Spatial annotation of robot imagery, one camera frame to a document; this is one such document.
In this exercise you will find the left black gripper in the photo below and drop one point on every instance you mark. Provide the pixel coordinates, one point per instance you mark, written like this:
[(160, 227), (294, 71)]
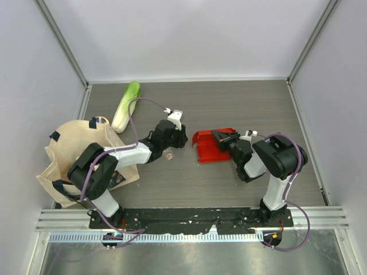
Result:
[(182, 138)]

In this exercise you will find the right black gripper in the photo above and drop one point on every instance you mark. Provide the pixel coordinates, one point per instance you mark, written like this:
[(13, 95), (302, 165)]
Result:
[(222, 136)]

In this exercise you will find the red paper box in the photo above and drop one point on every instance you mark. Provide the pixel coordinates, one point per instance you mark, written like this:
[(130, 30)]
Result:
[(207, 149)]

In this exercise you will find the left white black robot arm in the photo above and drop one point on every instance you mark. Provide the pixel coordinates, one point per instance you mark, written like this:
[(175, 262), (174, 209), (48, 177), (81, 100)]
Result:
[(94, 168)]

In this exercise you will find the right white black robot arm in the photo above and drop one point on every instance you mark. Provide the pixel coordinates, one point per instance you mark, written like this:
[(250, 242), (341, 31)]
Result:
[(277, 154)]

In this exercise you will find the small clear plastic packet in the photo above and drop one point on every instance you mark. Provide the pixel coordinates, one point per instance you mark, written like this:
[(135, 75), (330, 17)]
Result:
[(168, 153)]

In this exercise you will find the napa cabbage toy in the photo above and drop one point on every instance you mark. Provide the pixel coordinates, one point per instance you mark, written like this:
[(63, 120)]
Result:
[(126, 107)]

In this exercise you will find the orange white item behind bag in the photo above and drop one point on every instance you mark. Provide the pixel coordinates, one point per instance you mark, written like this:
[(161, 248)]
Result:
[(101, 119)]

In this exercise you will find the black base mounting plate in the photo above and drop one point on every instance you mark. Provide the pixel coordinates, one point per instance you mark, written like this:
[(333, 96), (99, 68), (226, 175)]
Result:
[(190, 221)]

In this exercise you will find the beige printed tote bag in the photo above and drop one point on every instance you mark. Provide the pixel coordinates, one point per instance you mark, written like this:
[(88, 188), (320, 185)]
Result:
[(67, 143)]

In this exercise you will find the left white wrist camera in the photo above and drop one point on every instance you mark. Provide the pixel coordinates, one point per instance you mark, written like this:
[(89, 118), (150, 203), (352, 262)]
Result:
[(174, 116)]

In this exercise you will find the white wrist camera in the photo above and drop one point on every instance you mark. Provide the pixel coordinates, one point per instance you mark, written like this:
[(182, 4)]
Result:
[(174, 116), (249, 134)]

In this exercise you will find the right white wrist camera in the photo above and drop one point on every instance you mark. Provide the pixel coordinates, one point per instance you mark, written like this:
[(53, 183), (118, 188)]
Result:
[(249, 134)]

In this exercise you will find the white slotted cable duct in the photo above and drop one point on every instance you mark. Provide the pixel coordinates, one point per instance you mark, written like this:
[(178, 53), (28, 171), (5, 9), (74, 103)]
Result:
[(212, 236)]

